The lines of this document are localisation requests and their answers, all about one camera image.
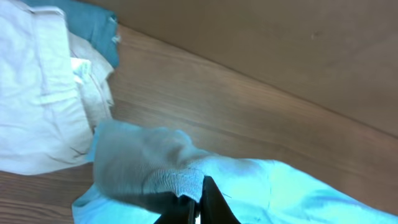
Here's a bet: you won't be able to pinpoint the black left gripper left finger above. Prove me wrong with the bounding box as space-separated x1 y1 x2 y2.
155 196 196 224

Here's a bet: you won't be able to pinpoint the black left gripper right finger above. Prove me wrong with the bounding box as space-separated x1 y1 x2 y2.
200 176 240 224

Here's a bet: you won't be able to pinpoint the light blue printed t-shirt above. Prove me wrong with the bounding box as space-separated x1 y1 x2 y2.
72 120 397 224

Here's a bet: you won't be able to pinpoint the beige pants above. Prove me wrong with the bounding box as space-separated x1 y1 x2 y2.
1 1 113 175

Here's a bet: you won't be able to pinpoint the blue denim jeans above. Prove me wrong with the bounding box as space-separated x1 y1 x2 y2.
22 0 121 68

